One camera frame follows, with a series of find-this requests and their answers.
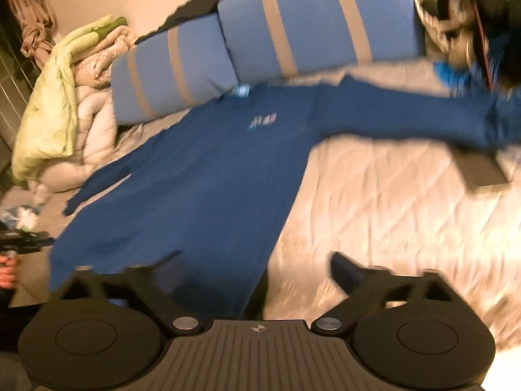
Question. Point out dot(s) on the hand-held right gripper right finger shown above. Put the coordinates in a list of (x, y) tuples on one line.
[(344, 271)]

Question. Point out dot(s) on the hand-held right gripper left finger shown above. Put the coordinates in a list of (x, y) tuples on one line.
[(169, 271)]

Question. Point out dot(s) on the blue sweater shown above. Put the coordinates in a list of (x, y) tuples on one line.
[(211, 163)]

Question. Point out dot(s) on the person's left hand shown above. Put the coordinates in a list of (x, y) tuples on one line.
[(6, 271)]

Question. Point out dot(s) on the white crumpled paper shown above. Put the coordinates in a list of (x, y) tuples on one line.
[(22, 216)]

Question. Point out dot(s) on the grey quilted bedspread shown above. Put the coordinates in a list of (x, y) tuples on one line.
[(386, 220)]

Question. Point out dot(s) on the light green blanket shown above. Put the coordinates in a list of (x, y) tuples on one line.
[(47, 118)]

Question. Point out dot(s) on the white puffy comforter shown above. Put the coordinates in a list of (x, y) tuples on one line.
[(95, 110)]

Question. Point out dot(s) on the dark flat box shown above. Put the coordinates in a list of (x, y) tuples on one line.
[(482, 169)]

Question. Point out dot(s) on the blue pillow with grey stripes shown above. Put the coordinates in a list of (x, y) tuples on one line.
[(171, 73), (321, 20)]

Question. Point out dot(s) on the pink knotted cloth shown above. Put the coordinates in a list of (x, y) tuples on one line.
[(34, 38)]

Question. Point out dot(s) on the black cloth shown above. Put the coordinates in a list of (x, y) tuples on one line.
[(195, 4)]

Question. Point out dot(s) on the black backpack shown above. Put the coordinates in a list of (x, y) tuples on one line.
[(488, 16)]

